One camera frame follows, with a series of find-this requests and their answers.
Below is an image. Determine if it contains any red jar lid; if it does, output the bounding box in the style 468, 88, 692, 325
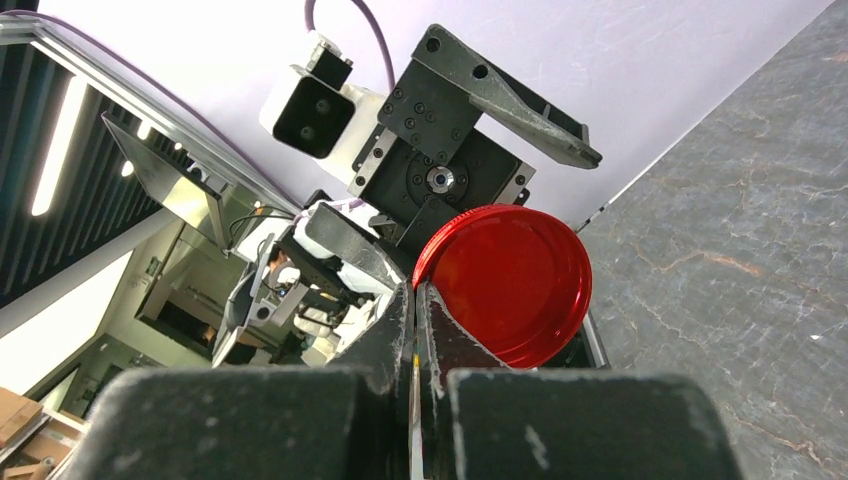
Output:
412, 204, 593, 369

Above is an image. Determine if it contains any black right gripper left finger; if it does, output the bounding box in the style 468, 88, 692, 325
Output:
64, 284, 414, 479

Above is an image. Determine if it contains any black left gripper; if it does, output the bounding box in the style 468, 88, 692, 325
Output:
301, 24, 602, 295

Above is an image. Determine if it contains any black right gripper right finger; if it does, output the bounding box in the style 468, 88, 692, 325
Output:
416, 283, 743, 479

